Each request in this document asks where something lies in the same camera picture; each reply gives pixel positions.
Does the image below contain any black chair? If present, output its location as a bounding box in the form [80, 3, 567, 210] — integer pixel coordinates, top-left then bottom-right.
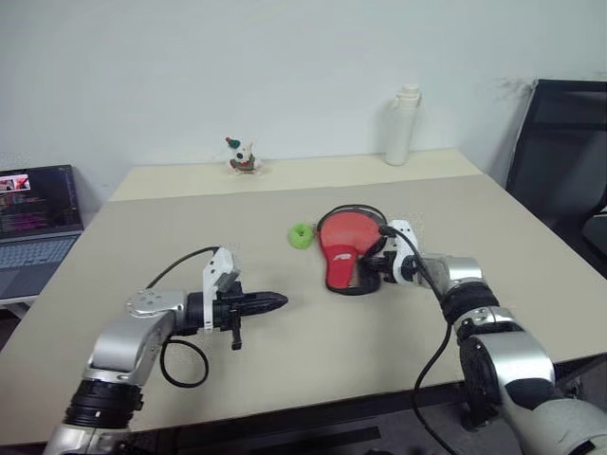
[505, 78, 607, 281]

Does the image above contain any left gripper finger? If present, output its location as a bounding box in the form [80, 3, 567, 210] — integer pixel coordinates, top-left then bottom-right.
[243, 290, 289, 305]
[243, 301, 287, 318]

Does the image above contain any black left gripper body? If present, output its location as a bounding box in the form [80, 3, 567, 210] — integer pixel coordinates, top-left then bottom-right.
[211, 282, 248, 352]

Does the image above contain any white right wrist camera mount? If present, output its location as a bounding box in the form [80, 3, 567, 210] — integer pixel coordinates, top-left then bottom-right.
[378, 218, 424, 286]

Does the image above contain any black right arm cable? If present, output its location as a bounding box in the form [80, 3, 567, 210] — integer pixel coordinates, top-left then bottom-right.
[380, 226, 456, 455]

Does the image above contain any white dog figurine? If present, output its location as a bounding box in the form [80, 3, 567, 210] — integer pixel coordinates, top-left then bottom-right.
[223, 136, 261, 175]

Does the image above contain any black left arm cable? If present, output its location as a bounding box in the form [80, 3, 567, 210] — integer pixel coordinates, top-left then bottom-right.
[145, 245, 222, 388]

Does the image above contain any white bottle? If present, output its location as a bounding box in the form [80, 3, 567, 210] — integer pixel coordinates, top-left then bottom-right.
[384, 83, 423, 167]

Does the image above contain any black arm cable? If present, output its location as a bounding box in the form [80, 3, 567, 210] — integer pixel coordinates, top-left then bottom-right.
[145, 245, 222, 388]
[380, 226, 456, 455]

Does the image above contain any green ring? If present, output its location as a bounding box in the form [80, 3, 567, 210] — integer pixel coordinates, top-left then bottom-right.
[287, 222, 315, 251]

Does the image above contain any black racket cover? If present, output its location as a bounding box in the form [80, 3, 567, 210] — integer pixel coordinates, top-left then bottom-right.
[315, 203, 388, 296]

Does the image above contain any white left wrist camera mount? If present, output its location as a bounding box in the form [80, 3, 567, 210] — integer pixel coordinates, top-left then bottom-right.
[202, 246, 238, 333]

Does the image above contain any black table frame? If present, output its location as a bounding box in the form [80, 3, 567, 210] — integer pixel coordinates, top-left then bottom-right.
[156, 378, 475, 455]

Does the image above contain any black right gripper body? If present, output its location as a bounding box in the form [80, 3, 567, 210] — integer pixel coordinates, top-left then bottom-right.
[374, 250, 398, 285]

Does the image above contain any open laptop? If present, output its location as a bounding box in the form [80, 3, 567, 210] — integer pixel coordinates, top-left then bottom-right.
[0, 164, 85, 300]

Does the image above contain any red table tennis paddle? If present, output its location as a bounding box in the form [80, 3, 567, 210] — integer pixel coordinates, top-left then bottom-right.
[319, 210, 386, 285]

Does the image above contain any white side table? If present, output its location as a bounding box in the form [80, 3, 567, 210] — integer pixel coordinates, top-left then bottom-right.
[0, 292, 39, 323]

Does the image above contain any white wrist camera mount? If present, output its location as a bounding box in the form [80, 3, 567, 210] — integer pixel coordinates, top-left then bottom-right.
[202, 246, 238, 333]
[378, 218, 424, 286]

